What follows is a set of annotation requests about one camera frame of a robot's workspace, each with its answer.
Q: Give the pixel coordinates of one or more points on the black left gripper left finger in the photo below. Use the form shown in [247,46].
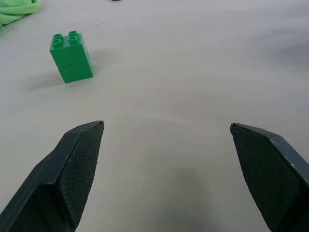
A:
[60,174]

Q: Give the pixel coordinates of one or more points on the green toy brick stack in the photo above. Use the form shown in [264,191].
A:
[71,58]

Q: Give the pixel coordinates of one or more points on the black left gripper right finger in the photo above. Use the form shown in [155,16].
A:
[270,174]

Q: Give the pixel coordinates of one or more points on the light green cloth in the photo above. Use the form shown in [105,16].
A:
[17,9]

